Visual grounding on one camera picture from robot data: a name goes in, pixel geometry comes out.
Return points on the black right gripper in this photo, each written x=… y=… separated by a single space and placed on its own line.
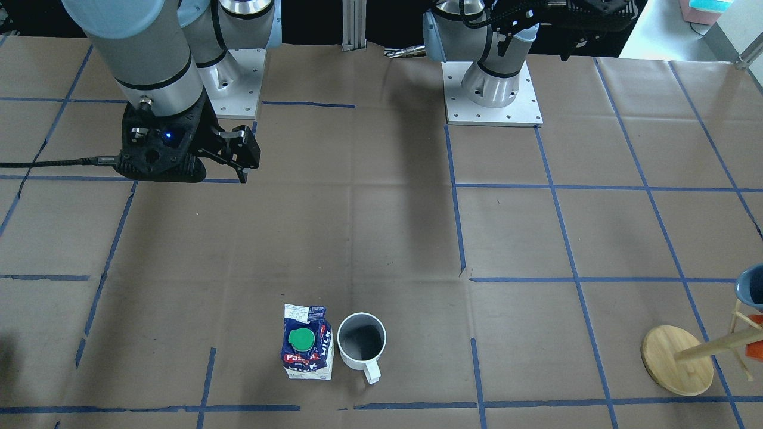
x=210 y=138

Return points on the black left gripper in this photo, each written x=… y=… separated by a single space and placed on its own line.
x=532 y=16

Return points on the blue white milk carton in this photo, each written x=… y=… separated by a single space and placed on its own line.
x=307 y=352

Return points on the white mug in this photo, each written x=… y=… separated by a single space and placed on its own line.
x=362 y=338

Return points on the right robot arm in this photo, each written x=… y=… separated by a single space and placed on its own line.
x=174 y=62

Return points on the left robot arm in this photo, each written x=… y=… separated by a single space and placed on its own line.
x=495 y=37

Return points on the wooden mug tree stand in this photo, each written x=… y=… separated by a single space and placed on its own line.
x=683 y=365

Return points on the orange mug on stand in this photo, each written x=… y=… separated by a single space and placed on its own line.
x=755 y=350

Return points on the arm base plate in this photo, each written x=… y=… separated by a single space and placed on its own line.
x=524 y=110
x=234 y=83

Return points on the aluminium frame post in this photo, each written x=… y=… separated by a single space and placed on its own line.
x=354 y=25

